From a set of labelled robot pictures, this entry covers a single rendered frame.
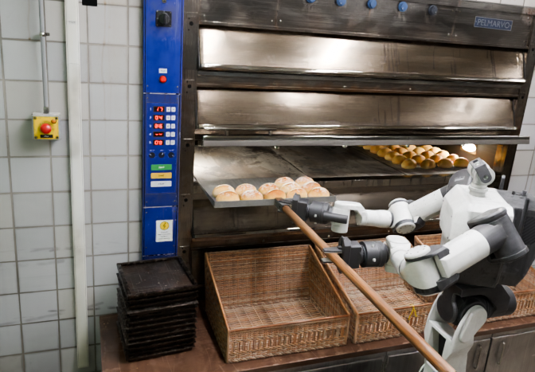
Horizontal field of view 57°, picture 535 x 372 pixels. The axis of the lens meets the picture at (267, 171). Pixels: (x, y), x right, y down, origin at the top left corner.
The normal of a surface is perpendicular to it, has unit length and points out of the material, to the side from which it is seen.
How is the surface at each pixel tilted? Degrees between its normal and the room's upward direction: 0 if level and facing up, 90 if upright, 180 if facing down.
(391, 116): 70
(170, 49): 90
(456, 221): 86
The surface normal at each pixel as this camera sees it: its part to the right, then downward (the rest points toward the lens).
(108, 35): 0.33, 0.29
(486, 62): 0.33, -0.07
